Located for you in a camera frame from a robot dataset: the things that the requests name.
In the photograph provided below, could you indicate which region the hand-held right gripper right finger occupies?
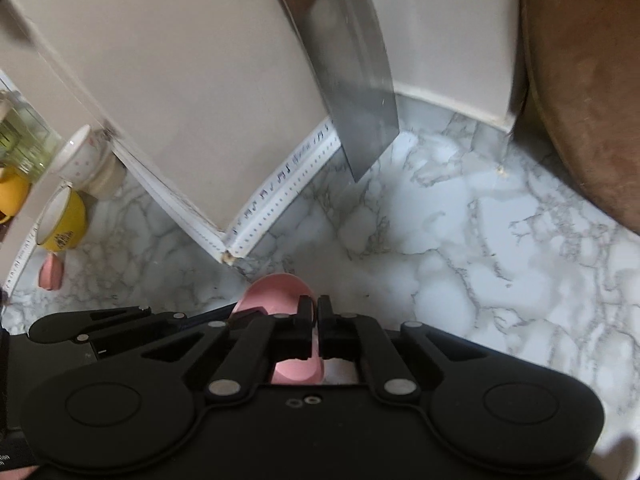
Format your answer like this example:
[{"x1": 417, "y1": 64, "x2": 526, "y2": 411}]
[{"x1": 317, "y1": 294, "x2": 490, "y2": 404}]

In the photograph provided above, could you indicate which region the yellow container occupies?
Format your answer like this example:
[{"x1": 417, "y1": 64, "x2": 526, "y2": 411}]
[{"x1": 0, "y1": 166, "x2": 32, "y2": 224}]

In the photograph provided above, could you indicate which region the small pink cup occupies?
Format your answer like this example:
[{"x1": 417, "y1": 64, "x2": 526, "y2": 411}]
[
  {"x1": 232, "y1": 273, "x2": 326, "y2": 386},
  {"x1": 38, "y1": 253, "x2": 64, "y2": 291}
]

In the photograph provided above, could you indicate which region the yellow mug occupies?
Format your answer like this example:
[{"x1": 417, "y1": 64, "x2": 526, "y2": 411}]
[{"x1": 35, "y1": 187, "x2": 87, "y2": 252}]

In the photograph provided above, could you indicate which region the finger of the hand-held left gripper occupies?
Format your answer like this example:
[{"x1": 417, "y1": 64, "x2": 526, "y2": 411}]
[
  {"x1": 28, "y1": 306, "x2": 154, "y2": 345},
  {"x1": 90, "y1": 311, "x2": 237, "y2": 358}
]

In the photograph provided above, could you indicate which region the white dotted mug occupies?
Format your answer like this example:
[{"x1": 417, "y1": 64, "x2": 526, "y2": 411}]
[{"x1": 52, "y1": 123, "x2": 126, "y2": 199}]

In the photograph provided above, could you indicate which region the cleaver with wooden handle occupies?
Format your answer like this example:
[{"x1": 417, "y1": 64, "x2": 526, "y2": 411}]
[{"x1": 259, "y1": 0, "x2": 401, "y2": 184}]

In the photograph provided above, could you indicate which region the round wooden cutting board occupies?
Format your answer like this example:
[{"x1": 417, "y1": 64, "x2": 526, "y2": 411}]
[{"x1": 520, "y1": 0, "x2": 640, "y2": 235}]

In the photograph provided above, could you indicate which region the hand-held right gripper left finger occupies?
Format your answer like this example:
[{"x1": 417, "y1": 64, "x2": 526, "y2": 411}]
[{"x1": 141, "y1": 296, "x2": 316, "y2": 402}]

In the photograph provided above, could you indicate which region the white printed edge strip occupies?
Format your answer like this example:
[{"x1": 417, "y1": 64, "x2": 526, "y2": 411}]
[{"x1": 0, "y1": 117, "x2": 347, "y2": 293}]

